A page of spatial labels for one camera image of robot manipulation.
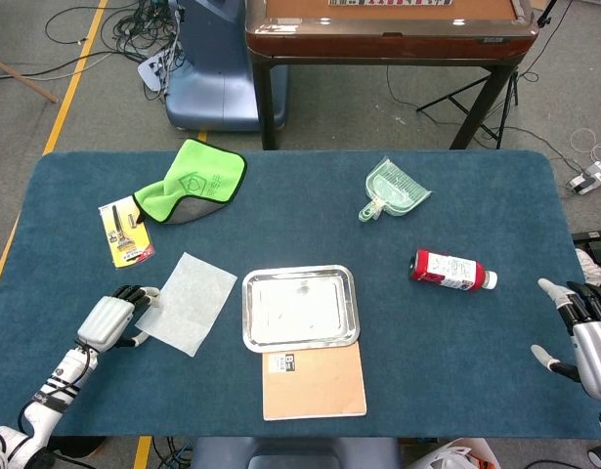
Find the black floor cable bundle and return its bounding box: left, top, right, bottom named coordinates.
left=44, top=0, right=184, bottom=102

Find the grey blue robot torso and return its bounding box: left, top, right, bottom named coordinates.
left=190, top=436, right=402, bottom=469

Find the tan kraft notebook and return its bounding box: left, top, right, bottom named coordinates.
left=261, top=340, right=368, bottom=422

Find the blue felt table cover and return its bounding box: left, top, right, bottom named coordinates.
left=0, top=149, right=601, bottom=439

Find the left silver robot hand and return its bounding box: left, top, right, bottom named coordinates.
left=75, top=284, right=161, bottom=354

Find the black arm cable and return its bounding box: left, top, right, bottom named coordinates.
left=16, top=344, right=99, bottom=441

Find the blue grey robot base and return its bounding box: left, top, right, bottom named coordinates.
left=164, top=0, right=289, bottom=132

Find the green microfiber cloth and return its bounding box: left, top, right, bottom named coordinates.
left=133, top=138, right=248, bottom=227

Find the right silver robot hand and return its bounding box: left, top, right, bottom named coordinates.
left=531, top=277, right=601, bottom=405

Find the white plastic bag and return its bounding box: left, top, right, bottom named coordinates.
left=407, top=438, right=501, bottom=469

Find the mint green dustpan set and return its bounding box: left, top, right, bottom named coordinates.
left=358, top=155, right=433, bottom=227

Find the coiled white cable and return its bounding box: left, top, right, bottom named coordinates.
left=570, top=127, right=601, bottom=162

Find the red labelled drink bottle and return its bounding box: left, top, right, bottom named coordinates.
left=408, top=249, right=499, bottom=293

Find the white paper sheet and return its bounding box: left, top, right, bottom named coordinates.
left=134, top=251, right=238, bottom=358

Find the razor in yellow package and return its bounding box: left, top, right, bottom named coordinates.
left=98, top=193, right=157, bottom=271

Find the white power strip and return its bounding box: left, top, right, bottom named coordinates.
left=567, top=160, right=601, bottom=195
left=137, top=52, right=172, bottom=93

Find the silver metal tray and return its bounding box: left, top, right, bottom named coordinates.
left=241, top=264, right=361, bottom=354

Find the brown mahjong table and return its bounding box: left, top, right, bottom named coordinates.
left=244, top=0, right=540, bottom=151

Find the wooden pole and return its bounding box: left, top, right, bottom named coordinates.
left=0, top=53, right=60, bottom=105

